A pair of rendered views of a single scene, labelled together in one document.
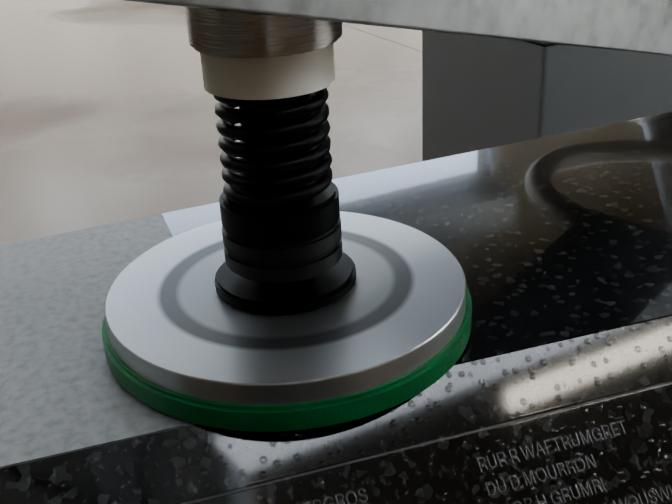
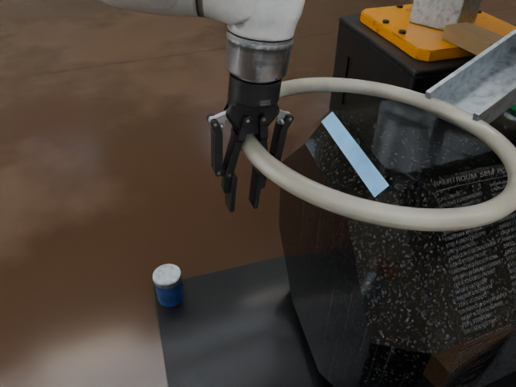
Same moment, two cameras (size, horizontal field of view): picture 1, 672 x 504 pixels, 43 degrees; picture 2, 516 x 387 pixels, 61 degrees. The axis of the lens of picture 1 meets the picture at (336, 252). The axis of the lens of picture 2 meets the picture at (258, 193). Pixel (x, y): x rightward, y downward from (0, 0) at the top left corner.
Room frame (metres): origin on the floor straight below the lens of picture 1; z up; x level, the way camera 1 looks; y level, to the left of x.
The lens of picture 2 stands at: (1.54, -0.61, 1.36)
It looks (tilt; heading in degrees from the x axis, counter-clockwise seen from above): 40 degrees down; 185
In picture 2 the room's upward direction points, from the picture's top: straight up
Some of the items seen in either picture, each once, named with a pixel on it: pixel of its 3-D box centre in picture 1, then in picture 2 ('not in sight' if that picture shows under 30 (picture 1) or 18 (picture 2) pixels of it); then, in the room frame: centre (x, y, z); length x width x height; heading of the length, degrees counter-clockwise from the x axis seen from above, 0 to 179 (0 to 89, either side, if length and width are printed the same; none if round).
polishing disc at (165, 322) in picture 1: (286, 289); not in sight; (0.45, 0.03, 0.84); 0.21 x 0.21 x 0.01
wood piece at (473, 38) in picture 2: not in sight; (475, 39); (-0.03, 0.00, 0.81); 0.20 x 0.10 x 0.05; 30
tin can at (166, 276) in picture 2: not in sight; (169, 285); (0.56, -1.03, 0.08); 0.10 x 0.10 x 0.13
